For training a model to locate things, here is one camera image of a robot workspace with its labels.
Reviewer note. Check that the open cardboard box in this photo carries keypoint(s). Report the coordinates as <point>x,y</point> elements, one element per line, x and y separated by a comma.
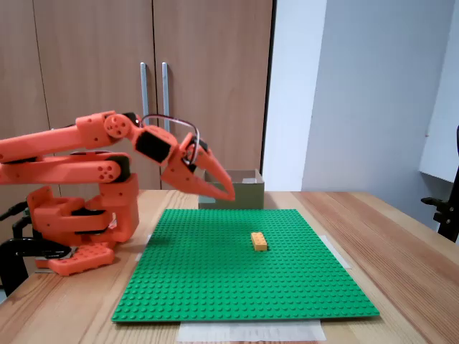
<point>251,197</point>

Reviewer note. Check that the yellow lego block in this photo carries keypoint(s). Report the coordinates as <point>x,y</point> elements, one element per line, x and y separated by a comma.
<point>259,242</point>

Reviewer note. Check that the green lego baseplate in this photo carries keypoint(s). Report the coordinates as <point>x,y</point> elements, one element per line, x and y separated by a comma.
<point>215,279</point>

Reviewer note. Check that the translucent masking tape strip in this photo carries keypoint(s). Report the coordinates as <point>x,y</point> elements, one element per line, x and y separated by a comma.
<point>145,247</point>
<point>251,331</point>
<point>339,254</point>

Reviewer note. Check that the brown wooden cabinet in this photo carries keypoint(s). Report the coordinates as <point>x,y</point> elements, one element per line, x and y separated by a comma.
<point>215,53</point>

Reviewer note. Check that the black table clamp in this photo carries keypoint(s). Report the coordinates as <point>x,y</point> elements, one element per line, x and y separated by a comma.
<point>14,251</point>

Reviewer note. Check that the black stand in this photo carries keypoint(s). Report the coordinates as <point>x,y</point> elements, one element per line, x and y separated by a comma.
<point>448,218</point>

